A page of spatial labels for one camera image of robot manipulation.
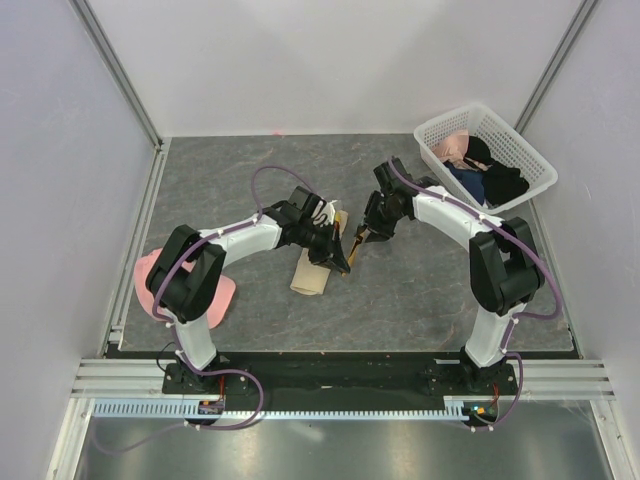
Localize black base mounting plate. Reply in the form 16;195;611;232
162;351;518;397

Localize pink baseball cap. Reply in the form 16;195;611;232
132;249;238;331

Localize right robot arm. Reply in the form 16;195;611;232
352;157;545;394

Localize pink cloth in basket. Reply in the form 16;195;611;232
432;130;470;163

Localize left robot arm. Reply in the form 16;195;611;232
145;187;350;393

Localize white slotted cable duct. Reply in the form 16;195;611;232
92;397;492;421

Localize aluminium front rail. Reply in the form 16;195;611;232
72;353;614;400

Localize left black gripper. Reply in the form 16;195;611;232
296;221;349;275

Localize black clothes in basket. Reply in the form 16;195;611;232
463;136;530;206

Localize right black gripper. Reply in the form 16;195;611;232
354;190;404;243

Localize navy cloth in basket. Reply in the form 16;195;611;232
445;162;486;205

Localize white plastic basket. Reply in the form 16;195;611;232
414;104;558;215

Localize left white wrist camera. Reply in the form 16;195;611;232
311;199;340;226

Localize aluminium frame post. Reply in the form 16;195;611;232
514;0;601;134
69;0;164;150

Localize left aluminium frame post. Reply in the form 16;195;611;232
69;0;164;150

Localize yellow plastic knife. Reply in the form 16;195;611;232
347;232;366;268

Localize beige cloth napkin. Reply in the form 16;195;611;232
290;200;348;296

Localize right aluminium frame post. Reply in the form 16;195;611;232
514;0;601;134

